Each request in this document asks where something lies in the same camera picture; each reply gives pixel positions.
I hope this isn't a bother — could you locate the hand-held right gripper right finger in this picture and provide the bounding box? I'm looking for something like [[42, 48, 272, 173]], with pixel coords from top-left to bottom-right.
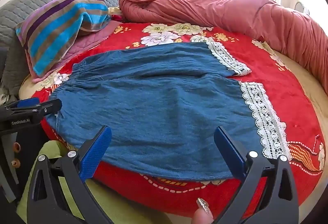
[[213, 126, 300, 224]]

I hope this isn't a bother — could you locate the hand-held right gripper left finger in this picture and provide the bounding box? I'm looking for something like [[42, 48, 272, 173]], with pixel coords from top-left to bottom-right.
[[26, 125, 113, 224]]

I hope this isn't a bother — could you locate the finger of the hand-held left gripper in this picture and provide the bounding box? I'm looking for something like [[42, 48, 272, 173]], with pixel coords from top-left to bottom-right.
[[0, 97, 40, 112], [15, 98, 63, 119]]

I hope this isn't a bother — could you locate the blue denim pants lace trim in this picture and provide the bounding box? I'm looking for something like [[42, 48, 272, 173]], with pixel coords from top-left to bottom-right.
[[49, 42, 293, 180]]

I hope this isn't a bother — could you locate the person's left hand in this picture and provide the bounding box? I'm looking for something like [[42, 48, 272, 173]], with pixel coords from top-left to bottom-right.
[[11, 141, 25, 168]]

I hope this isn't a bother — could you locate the person's right hand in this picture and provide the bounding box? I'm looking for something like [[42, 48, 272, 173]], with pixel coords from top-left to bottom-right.
[[192, 197, 215, 224]]

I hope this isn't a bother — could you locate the striped pillow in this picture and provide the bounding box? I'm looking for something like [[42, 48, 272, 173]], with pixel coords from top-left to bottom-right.
[[15, 0, 112, 78]]

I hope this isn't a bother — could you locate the red floral blanket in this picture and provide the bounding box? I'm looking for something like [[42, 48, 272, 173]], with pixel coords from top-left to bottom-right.
[[31, 22, 326, 215]]

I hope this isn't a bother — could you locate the cream cloth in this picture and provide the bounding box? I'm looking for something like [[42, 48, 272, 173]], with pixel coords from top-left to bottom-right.
[[108, 6, 124, 17]]

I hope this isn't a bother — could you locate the pink red duvet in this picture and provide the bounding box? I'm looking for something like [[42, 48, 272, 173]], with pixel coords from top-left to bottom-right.
[[118, 0, 328, 86]]

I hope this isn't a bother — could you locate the white round fan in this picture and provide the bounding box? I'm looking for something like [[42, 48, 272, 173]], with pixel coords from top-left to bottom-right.
[[293, 1, 311, 15]]

